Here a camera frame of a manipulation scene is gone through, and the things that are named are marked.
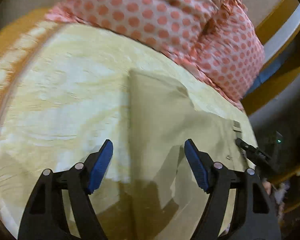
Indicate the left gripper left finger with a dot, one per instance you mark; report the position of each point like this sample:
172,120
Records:
44,215

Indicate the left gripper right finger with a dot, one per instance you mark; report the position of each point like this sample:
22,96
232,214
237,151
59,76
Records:
238,206

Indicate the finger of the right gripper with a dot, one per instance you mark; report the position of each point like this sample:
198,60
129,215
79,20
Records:
255,155

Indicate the khaki pants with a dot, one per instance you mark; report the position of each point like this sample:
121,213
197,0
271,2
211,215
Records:
163,199

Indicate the right polka dot pillow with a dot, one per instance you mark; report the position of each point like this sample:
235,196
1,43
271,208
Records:
228,56

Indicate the polka dot pillow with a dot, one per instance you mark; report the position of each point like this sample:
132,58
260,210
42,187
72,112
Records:
165,25
228,56

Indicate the yellow floral bed sheet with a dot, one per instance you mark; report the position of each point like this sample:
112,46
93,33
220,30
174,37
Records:
63,92

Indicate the left polka dot pillow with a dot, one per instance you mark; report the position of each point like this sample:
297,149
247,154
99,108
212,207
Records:
165,25

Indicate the wooden door frame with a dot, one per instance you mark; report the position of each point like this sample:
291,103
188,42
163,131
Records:
279,32

